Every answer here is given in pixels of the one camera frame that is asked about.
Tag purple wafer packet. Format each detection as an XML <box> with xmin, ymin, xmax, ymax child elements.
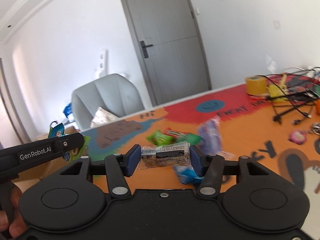
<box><xmin>197</xmin><ymin>116</ymin><xmax>222</xmax><ymax>155</ymax></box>

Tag green blue snack packet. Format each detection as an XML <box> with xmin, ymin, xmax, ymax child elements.
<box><xmin>48</xmin><ymin>122</ymin><xmax>91</xmax><ymax>163</ymax></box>

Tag person's left hand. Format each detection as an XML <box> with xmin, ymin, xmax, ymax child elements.
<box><xmin>1</xmin><ymin>182</ymin><xmax>27</xmax><ymax>239</ymax></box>

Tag dark green snack packet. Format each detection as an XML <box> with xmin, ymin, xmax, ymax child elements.
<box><xmin>176</xmin><ymin>133</ymin><xmax>202</xmax><ymax>145</ymax></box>

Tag light green snack packet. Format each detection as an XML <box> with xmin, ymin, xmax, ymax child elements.
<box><xmin>146</xmin><ymin>130</ymin><xmax>174</xmax><ymax>146</ymax></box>

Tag dotted white cushion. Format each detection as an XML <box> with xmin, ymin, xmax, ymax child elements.
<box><xmin>90</xmin><ymin>107</ymin><xmax>119</xmax><ymax>128</ymax></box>

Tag grey armchair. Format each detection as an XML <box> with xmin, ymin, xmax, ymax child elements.
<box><xmin>71</xmin><ymin>74</ymin><xmax>145</xmax><ymax>131</ymax></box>

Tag blue plastic bag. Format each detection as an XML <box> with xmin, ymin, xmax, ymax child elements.
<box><xmin>63</xmin><ymin>103</ymin><xmax>73</xmax><ymax>118</ymax></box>

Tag colourful cartoon table mat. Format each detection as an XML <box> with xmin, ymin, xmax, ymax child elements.
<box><xmin>82</xmin><ymin>75</ymin><xmax>319</xmax><ymax>207</ymax></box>

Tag yellow tape roll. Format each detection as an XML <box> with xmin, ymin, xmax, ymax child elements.
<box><xmin>245</xmin><ymin>76</ymin><xmax>267</xmax><ymax>96</ymax></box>

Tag grey door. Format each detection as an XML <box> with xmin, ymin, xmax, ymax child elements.
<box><xmin>121</xmin><ymin>0</ymin><xmax>212</xmax><ymax>106</ymax></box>

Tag pink keychain charm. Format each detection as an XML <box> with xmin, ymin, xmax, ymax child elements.
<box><xmin>288</xmin><ymin>130</ymin><xmax>306</xmax><ymax>145</ymax></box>

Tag tangled black cables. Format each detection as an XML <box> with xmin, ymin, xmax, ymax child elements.
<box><xmin>257</xmin><ymin>67</ymin><xmax>320</xmax><ymax>126</ymax></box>

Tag black door handle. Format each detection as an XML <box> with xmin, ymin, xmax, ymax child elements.
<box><xmin>140</xmin><ymin>41</ymin><xmax>153</xmax><ymax>59</ymax></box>

